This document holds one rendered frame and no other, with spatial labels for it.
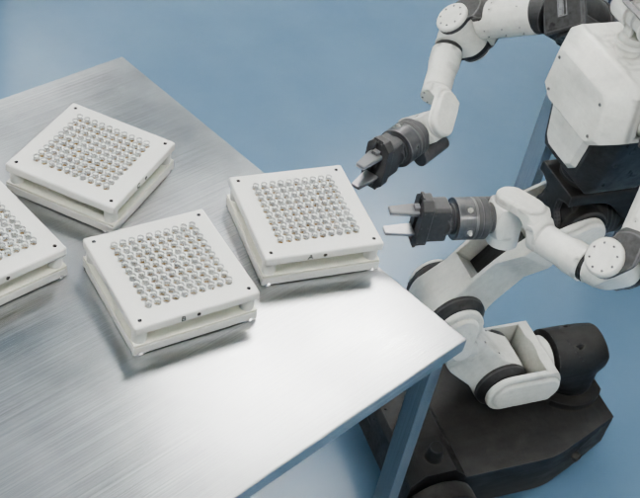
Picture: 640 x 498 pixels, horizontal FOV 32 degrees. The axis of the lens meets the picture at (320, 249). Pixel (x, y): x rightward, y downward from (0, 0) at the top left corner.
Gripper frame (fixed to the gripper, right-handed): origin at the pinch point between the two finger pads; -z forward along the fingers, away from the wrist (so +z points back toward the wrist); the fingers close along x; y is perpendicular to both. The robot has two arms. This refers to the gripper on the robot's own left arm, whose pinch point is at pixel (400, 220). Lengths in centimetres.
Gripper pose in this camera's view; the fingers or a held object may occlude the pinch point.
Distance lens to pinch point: 221.6
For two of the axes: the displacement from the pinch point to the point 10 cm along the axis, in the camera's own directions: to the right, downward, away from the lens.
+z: 9.7, -0.4, 2.5
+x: -1.5, 7.3, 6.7
